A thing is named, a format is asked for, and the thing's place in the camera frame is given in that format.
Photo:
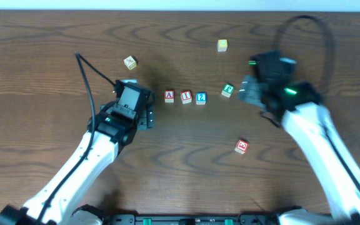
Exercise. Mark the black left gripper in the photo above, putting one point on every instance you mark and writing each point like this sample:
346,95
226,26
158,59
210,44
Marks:
150,115

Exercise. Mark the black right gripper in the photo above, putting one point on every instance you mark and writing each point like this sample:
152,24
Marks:
252,92

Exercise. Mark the red letter A block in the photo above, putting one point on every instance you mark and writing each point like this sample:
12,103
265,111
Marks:
169,96

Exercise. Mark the red letter I block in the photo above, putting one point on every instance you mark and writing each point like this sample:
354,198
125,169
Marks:
186,97

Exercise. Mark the blue number 2 block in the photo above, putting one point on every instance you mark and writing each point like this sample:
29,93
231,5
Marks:
200,98

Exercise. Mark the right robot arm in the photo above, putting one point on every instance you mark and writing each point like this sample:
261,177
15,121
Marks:
298,108

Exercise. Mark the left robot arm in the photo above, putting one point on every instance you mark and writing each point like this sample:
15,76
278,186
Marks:
108,132

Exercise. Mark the green letter block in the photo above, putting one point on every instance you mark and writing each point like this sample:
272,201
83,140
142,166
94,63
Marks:
227,90

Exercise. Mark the wooden block with dragonfly drawing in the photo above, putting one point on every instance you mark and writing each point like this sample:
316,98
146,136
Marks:
130,62

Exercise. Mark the yellow-topped wooden block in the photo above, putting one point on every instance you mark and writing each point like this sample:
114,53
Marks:
222,45

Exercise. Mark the red letter E block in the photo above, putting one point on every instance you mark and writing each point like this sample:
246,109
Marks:
241,146

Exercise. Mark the black mounting rail with bases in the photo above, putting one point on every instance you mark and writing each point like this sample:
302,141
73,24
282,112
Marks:
88,214

